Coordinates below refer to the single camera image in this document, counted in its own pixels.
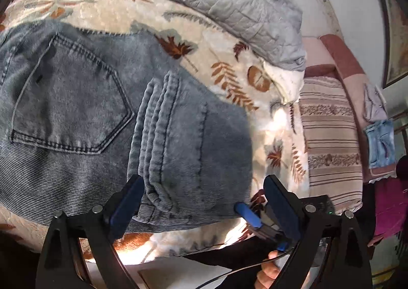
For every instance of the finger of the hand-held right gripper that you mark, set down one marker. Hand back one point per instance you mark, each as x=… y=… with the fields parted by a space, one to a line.
x=248 y=215
x=282 y=247

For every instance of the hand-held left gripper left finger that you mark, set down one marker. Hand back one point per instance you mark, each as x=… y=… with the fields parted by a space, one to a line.
x=127 y=206

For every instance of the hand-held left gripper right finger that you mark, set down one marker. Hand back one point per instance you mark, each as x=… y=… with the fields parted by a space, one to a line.
x=283 y=212

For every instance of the grey-blue denim pants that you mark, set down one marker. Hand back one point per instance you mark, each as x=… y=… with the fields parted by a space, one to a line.
x=79 y=91

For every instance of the person's right hand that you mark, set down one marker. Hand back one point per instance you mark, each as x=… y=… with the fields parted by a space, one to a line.
x=267 y=273

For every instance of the person's dark clothing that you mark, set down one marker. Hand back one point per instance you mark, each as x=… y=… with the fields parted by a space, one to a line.
x=223 y=255

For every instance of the white lace-edged cloth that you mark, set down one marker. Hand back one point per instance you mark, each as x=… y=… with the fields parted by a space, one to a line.
x=381 y=174

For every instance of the striped beige cushion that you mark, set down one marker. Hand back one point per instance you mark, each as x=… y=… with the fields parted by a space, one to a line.
x=328 y=136

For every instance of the magenta cloth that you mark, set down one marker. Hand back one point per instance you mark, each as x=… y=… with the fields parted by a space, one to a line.
x=392 y=206

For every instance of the light blue denim shorts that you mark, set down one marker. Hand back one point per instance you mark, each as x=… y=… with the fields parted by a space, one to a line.
x=379 y=142

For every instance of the light purple cloth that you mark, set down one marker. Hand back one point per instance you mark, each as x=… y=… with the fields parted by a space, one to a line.
x=374 y=104

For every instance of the pink and brown headboard cover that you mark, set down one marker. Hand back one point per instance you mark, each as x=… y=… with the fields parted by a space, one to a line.
x=344 y=59

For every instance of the cream leaf-print blanket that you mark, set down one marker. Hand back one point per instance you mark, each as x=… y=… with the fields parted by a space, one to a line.
x=105 y=5

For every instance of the framed wall picture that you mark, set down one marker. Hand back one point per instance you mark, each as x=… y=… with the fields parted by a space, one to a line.
x=397 y=37

